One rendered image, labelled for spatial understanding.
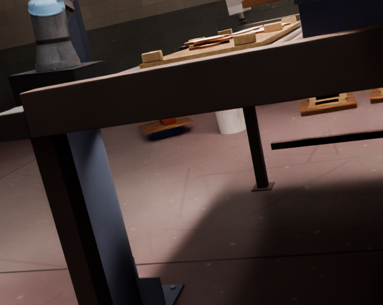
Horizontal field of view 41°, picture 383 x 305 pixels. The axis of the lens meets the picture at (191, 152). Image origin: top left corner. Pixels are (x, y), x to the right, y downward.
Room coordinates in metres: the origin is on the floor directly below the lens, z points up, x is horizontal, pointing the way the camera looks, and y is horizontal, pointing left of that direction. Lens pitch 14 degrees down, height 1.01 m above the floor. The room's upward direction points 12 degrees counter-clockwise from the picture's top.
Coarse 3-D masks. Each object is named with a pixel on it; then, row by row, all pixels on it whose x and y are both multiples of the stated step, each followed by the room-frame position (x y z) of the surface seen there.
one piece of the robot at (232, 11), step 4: (228, 0) 1.99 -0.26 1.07; (232, 0) 1.99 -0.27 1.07; (236, 0) 1.98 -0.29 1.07; (240, 0) 1.97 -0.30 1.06; (228, 4) 2.00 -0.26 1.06; (232, 4) 1.99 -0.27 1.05; (236, 4) 1.98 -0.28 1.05; (240, 4) 1.97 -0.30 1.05; (228, 8) 2.00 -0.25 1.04; (232, 8) 1.99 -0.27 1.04; (236, 8) 1.98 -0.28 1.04; (240, 8) 1.98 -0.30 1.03; (244, 8) 1.98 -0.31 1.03; (248, 8) 2.01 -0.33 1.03; (232, 12) 1.99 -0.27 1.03; (236, 12) 1.99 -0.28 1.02; (240, 12) 2.01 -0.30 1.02; (240, 16) 2.02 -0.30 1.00
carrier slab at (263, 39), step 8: (272, 32) 1.66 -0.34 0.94; (280, 32) 1.58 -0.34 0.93; (232, 40) 1.71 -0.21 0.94; (264, 40) 1.35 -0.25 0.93; (272, 40) 1.45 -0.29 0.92; (208, 48) 1.50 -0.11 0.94; (216, 48) 1.41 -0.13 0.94; (224, 48) 1.34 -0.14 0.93; (232, 48) 1.33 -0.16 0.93; (240, 48) 1.33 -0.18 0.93; (248, 48) 1.32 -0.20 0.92; (168, 56) 1.54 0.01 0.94; (176, 56) 1.44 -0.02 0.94; (184, 56) 1.39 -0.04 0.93; (192, 56) 1.38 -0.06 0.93; (200, 56) 1.37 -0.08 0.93; (144, 64) 1.43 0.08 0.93; (152, 64) 1.42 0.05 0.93; (160, 64) 1.41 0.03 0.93
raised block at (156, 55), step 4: (152, 52) 1.42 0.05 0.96; (156, 52) 1.42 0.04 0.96; (160, 52) 1.42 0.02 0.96; (144, 56) 1.43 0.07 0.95; (148, 56) 1.43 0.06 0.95; (152, 56) 1.42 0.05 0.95; (156, 56) 1.42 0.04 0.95; (160, 56) 1.41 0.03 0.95; (144, 60) 1.43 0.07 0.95; (148, 60) 1.43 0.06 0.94; (152, 60) 1.42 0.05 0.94; (156, 60) 1.42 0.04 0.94; (160, 60) 1.42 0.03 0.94
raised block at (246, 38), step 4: (252, 32) 1.31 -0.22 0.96; (236, 36) 1.33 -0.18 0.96; (240, 36) 1.33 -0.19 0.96; (244, 36) 1.32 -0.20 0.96; (248, 36) 1.32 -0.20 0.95; (252, 36) 1.31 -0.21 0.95; (236, 40) 1.33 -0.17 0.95; (240, 40) 1.33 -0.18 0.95; (244, 40) 1.32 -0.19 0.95; (248, 40) 1.32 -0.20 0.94; (252, 40) 1.31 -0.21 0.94; (256, 40) 1.32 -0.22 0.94; (236, 44) 1.33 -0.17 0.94; (240, 44) 1.33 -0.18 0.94
